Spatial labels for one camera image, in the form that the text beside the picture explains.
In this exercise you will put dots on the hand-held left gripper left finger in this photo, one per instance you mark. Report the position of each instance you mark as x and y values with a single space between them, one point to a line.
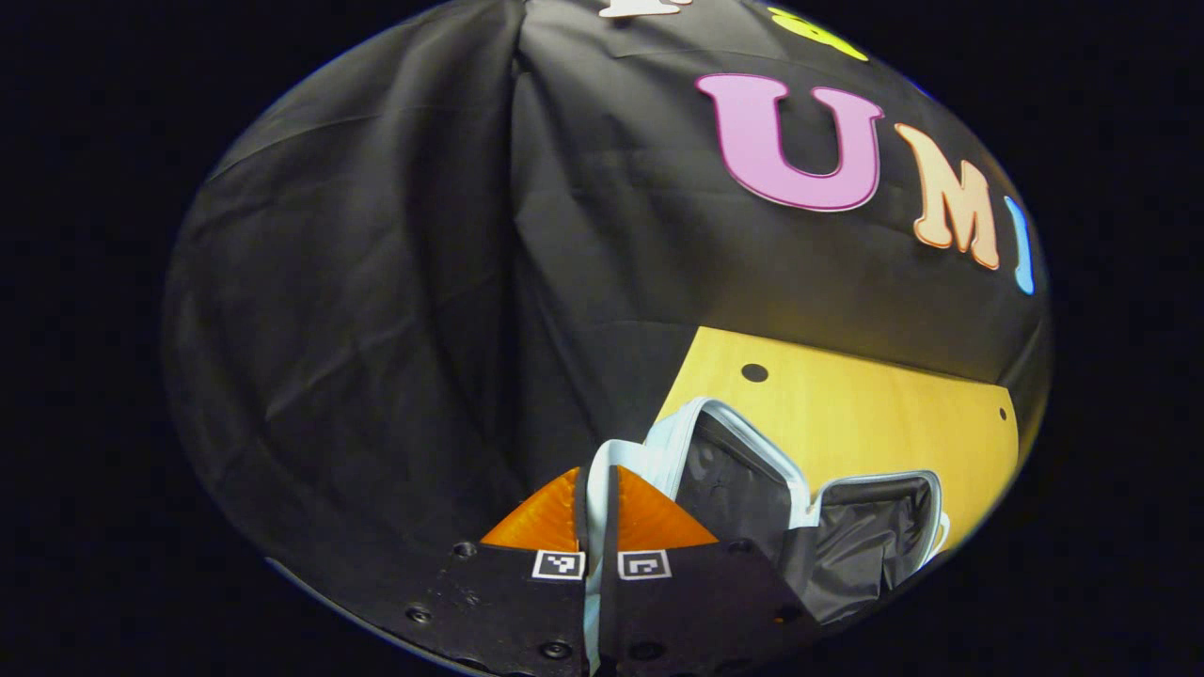
517 611

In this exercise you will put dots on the light blue suitcase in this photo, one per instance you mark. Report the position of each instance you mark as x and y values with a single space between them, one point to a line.
734 480

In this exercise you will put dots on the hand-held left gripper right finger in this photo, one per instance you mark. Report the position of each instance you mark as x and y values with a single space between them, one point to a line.
687 611

